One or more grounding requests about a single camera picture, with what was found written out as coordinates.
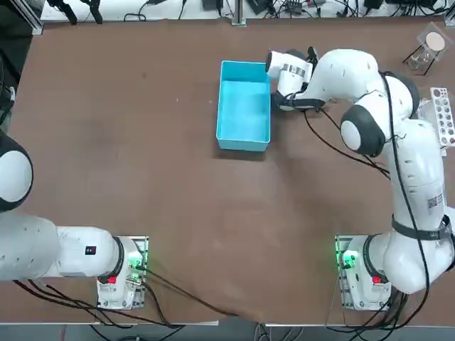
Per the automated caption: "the blue plastic bin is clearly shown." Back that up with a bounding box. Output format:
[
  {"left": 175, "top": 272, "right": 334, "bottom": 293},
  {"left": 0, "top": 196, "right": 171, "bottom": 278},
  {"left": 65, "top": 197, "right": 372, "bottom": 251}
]
[{"left": 215, "top": 60, "right": 272, "bottom": 153}]

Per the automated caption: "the aluminium corner profile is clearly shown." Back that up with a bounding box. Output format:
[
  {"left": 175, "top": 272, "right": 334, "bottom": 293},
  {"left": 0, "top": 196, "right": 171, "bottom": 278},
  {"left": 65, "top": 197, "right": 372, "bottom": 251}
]
[{"left": 9, "top": 0, "right": 44, "bottom": 36}]

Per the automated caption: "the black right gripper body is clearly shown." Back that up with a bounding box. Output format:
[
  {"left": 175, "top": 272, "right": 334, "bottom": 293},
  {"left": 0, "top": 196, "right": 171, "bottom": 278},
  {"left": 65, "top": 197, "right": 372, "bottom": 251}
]
[{"left": 272, "top": 90, "right": 299, "bottom": 112}]

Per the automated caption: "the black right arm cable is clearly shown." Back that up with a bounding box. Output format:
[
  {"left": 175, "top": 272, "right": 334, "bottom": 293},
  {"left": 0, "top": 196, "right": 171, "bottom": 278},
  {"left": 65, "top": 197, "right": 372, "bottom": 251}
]
[{"left": 303, "top": 106, "right": 392, "bottom": 177}]

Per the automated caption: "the black power cable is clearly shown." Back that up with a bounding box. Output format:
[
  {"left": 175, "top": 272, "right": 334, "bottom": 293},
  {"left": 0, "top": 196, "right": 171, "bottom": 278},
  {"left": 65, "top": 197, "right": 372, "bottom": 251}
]
[{"left": 123, "top": 0, "right": 188, "bottom": 23}]

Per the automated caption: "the black base cable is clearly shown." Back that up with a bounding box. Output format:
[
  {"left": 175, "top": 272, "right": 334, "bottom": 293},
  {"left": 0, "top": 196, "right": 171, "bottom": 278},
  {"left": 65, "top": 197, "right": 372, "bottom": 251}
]
[
  {"left": 13, "top": 278, "right": 186, "bottom": 328},
  {"left": 141, "top": 266, "right": 242, "bottom": 318}
]

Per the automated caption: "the white test tube rack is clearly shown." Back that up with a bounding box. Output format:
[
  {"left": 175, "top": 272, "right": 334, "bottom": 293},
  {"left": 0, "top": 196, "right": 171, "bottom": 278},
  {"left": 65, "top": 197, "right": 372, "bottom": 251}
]
[{"left": 417, "top": 87, "right": 455, "bottom": 157}]

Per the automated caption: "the aluminium profile post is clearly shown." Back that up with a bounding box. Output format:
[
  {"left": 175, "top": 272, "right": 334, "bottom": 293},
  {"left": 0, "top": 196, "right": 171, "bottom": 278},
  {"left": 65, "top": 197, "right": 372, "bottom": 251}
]
[{"left": 231, "top": 0, "right": 248, "bottom": 28}]

